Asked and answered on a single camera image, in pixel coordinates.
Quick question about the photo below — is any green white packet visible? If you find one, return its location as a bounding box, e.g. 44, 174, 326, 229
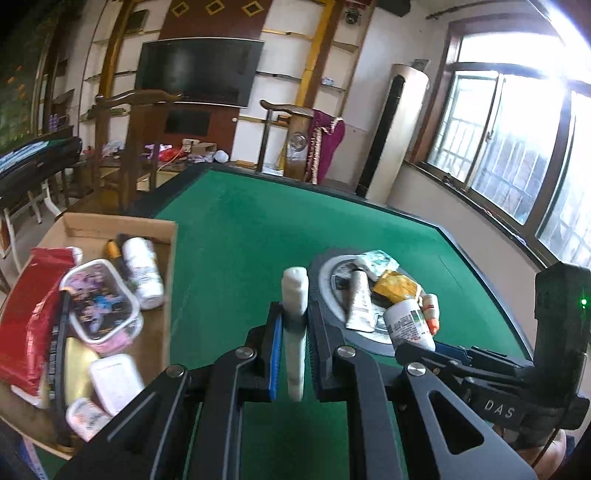
356, 249, 402, 280

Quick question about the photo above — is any wooden wall shelf unit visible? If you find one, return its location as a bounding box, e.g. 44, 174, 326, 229
78, 0, 384, 162

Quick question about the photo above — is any low wooden television cabinet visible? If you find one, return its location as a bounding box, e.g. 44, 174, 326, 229
69, 141, 232, 195

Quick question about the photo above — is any white plastic bottle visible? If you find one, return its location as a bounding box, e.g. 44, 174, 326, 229
121, 236, 165, 311

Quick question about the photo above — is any small orange white tube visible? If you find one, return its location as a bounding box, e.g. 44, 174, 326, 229
422, 293, 440, 335

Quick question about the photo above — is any wooden framed window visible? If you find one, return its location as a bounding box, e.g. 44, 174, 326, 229
411, 18, 591, 268

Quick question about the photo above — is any white labelled medicine bottle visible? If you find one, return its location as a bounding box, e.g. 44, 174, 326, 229
382, 298, 437, 354

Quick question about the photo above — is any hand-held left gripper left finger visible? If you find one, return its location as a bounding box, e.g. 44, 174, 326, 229
55, 302, 284, 480

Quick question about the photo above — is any white slim tube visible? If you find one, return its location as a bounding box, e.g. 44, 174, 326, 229
281, 267, 309, 401

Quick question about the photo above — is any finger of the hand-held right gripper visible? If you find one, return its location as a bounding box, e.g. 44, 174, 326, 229
434, 340, 539, 377
393, 344, 472, 393

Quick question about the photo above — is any curtain rod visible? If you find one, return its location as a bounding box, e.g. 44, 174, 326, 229
425, 4, 467, 21

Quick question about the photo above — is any yellow crinkled packet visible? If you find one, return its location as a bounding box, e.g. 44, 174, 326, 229
372, 270, 423, 305

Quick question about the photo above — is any green floral wall mural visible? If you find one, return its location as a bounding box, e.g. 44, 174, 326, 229
0, 0, 61, 148

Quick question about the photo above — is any pink lidded plastic container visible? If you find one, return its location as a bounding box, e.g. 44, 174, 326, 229
60, 258, 144, 356

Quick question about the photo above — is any grey squeeze tube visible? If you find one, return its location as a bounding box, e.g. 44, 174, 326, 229
345, 268, 376, 333

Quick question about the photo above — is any dark red fringed cloth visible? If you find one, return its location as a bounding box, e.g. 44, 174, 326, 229
308, 110, 346, 185

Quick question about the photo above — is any person's right hand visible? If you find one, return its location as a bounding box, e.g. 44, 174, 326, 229
536, 431, 568, 480

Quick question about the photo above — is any black covered game table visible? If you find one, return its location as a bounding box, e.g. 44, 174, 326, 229
0, 136, 84, 259

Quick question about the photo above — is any black flat television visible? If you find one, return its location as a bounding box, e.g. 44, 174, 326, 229
134, 38, 266, 109

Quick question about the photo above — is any wooden slat-back chair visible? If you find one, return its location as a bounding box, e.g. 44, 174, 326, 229
60, 90, 185, 215

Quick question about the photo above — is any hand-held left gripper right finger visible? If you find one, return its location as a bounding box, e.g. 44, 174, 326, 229
305, 302, 539, 480

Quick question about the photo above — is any row of white tiles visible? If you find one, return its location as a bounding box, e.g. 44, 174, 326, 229
0, 141, 51, 167

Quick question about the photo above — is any brown cardboard box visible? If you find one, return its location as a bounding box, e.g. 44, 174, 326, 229
0, 211, 180, 455

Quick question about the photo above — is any white pink small packet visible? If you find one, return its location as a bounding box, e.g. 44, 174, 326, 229
65, 398, 112, 441

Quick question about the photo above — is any red foil packet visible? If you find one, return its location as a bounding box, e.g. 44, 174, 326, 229
0, 247, 85, 398

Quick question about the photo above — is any carved wooden chair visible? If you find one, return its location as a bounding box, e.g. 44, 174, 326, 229
256, 99, 319, 183

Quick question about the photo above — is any black tube orange cap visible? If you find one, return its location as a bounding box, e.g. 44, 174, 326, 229
105, 233, 134, 282

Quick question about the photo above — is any white power adapter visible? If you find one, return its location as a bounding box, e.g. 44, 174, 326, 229
89, 353, 146, 416

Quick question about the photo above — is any black long box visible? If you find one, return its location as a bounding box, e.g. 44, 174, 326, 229
46, 291, 77, 446

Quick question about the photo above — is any green felt game table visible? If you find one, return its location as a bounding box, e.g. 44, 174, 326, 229
34, 165, 548, 480

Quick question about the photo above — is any beige standing air conditioner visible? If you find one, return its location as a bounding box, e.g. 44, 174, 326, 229
355, 64, 430, 204

